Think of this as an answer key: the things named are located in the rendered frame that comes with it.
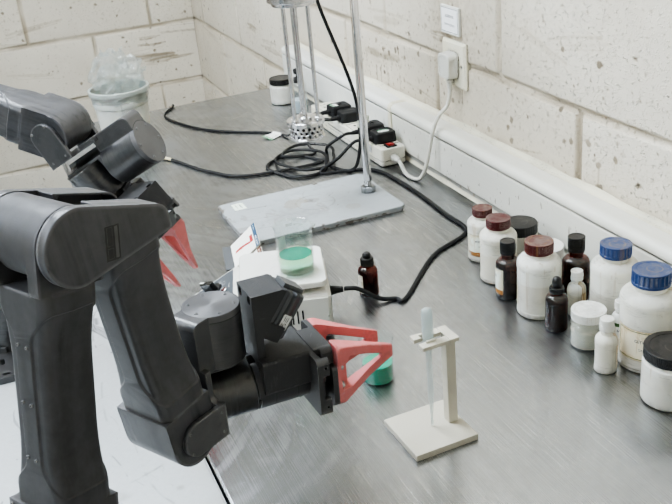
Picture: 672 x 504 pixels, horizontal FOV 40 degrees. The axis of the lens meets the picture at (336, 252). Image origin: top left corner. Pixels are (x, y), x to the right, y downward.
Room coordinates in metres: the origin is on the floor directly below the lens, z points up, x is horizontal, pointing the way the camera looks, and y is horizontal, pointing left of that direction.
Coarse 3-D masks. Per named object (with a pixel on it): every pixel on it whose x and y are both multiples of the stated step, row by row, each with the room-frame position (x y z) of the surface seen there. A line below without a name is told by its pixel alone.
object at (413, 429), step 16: (416, 336) 0.89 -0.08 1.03; (448, 336) 0.89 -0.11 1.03; (448, 352) 0.89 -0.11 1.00; (448, 368) 0.89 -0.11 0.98; (448, 384) 0.89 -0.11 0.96; (448, 400) 0.89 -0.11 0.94; (400, 416) 0.91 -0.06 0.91; (416, 416) 0.91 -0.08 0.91; (448, 416) 0.89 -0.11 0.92; (400, 432) 0.88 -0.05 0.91; (416, 432) 0.88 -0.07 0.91; (432, 432) 0.87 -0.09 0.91; (448, 432) 0.87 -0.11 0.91; (464, 432) 0.87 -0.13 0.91; (416, 448) 0.85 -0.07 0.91; (432, 448) 0.84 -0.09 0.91; (448, 448) 0.85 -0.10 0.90
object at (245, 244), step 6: (246, 234) 1.44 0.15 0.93; (252, 234) 1.42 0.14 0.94; (240, 240) 1.44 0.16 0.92; (246, 240) 1.42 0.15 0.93; (252, 240) 1.40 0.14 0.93; (234, 246) 1.44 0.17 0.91; (240, 246) 1.42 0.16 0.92; (246, 246) 1.40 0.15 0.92; (252, 246) 1.38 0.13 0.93; (240, 252) 1.40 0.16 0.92; (246, 252) 1.38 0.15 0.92
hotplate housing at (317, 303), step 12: (324, 264) 1.22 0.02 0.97; (312, 288) 1.14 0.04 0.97; (324, 288) 1.14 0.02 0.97; (336, 288) 1.20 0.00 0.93; (312, 300) 1.12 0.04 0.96; (324, 300) 1.12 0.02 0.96; (300, 312) 1.12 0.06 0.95; (312, 312) 1.12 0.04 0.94; (324, 312) 1.12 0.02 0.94; (300, 324) 1.12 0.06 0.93
